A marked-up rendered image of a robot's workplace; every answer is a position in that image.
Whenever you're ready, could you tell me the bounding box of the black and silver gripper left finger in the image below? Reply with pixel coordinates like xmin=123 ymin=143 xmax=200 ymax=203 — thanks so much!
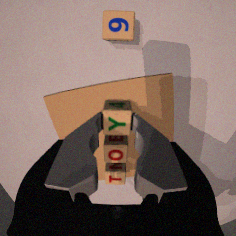
xmin=7 ymin=112 xmax=103 ymax=236

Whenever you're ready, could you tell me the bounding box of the tan flat mat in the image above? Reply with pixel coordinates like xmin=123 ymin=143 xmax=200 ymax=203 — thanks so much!
xmin=43 ymin=73 xmax=174 ymax=180

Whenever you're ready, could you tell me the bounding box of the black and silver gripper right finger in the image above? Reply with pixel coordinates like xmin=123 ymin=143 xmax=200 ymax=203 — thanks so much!
xmin=131 ymin=112 xmax=224 ymax=236

